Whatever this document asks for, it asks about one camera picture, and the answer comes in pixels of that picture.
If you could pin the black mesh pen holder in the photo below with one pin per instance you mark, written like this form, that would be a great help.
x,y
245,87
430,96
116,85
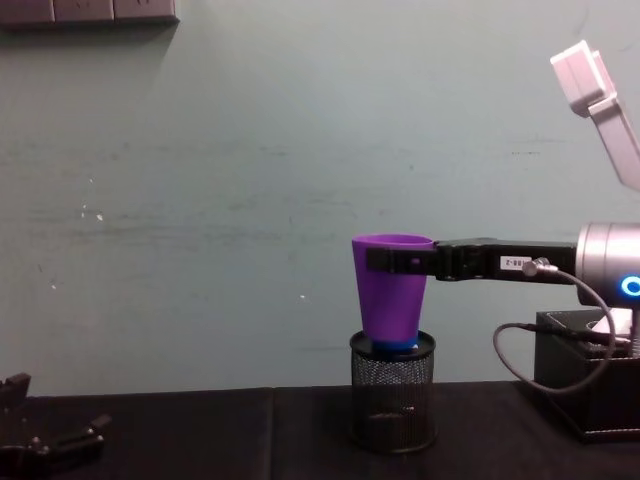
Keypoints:
x,y
392,400

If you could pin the black table cloth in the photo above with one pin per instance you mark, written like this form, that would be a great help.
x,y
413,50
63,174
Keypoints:
x,y
200,435

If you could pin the white wall socket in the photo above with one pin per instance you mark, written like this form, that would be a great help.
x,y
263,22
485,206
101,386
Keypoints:
x,y
25,9
145,8
84,9

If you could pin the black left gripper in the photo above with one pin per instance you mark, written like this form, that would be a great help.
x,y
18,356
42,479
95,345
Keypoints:
x,y
17,465

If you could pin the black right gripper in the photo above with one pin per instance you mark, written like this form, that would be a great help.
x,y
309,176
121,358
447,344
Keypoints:
x,y
510,277

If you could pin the purple plastic cup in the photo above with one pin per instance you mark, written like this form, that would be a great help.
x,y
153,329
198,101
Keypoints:
x,y
392,305

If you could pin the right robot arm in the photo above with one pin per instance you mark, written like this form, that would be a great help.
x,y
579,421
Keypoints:
x,y
607,135

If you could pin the black stitched box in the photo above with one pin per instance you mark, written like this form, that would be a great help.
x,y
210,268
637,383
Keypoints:
x,y
560,380

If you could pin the blue plastic cup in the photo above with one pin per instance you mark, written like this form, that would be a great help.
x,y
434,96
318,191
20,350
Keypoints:
x,y
392,346

